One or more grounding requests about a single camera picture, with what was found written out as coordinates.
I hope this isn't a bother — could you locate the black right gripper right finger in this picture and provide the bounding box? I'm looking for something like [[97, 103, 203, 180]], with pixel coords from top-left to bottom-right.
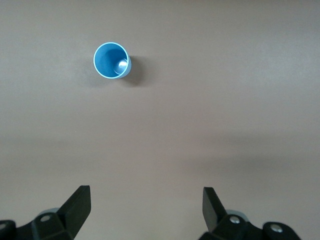
[[199, 186, 300, 240]]

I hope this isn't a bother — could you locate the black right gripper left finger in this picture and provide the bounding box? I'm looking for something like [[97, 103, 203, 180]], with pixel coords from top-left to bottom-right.
[[0, 185, 92, 240]]

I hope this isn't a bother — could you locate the blue plastic cup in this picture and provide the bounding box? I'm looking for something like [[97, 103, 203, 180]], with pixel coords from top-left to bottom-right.
[[93, 42, 132, 80]]

